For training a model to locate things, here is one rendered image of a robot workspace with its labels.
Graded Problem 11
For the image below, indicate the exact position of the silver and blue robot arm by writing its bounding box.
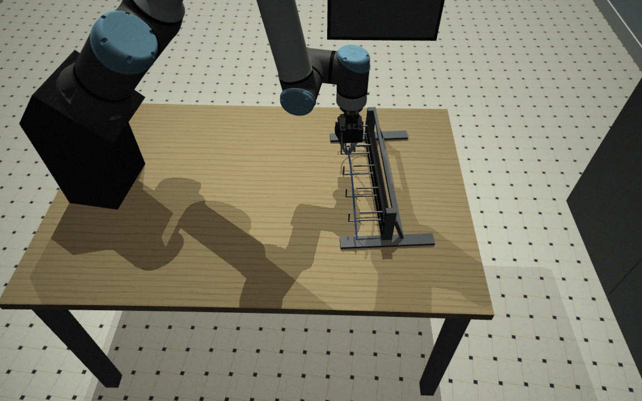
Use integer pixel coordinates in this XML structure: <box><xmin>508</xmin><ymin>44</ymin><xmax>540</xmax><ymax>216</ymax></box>
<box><xmin>56</xmin><ymin>0</ymin><xmax>371</xmax><ymax>126</ymax></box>

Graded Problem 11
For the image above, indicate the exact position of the black free-standing rack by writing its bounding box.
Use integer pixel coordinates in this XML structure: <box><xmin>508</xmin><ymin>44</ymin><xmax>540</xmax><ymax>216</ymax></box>
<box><xmin>339</xmin><ymin>107</ymin><xmax>435</xmax><ymax>249</ymax></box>

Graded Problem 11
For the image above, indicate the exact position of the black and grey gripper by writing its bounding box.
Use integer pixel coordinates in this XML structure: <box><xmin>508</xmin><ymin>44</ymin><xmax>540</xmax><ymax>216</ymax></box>
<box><xmin>335</xmin><ymin>108</ymin><xmax>363</xmax><ymax>155</ymax></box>

